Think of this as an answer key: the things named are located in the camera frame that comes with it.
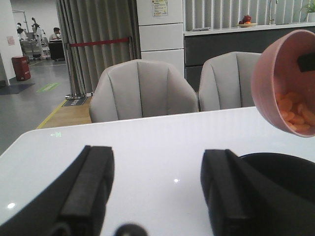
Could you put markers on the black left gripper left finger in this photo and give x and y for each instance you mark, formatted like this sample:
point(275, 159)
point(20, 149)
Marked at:
point(74, 204)

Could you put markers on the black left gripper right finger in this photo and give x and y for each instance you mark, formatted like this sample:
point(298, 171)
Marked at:
point(243, 202)

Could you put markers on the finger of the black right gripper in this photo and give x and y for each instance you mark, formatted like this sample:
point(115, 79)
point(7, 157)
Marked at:
point(306, 62)

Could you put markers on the pink bowl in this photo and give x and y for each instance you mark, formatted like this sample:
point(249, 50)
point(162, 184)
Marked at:
point(277, 71)

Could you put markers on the dark blue saucepan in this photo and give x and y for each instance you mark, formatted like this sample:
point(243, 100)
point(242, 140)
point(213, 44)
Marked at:
point(292, 173)

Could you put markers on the fruit plate on counter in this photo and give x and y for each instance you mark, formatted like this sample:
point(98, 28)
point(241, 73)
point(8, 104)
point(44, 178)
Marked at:
point(246, 22)

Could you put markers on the right grey upholstered chair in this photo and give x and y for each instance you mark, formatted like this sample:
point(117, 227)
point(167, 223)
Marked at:
point(225, 81)

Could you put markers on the grey upholstered chair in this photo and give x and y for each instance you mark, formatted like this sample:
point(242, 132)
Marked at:
point(225, 81)
point(139, 89)

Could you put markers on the dark grey counter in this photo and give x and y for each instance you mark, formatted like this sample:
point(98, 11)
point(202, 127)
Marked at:
point(199, 48)

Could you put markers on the left grey upholstered chair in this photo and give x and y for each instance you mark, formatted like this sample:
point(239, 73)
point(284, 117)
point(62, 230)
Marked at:
point(139, 89)

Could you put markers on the red waste bin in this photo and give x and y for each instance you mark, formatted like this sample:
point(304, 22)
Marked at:
point(21, 68)

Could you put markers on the white drawer cabinet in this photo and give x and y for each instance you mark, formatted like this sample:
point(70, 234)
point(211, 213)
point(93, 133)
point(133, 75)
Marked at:
point(161, 31)

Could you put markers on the seated person in background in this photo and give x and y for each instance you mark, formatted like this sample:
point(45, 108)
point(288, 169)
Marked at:
point(56, 35)

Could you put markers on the red barrier belt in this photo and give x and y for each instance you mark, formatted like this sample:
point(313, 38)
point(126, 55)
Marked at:
point(104, 42)

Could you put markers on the chrome stanchion post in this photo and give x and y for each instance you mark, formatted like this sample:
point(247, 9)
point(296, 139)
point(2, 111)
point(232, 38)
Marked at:
point(76, 91)

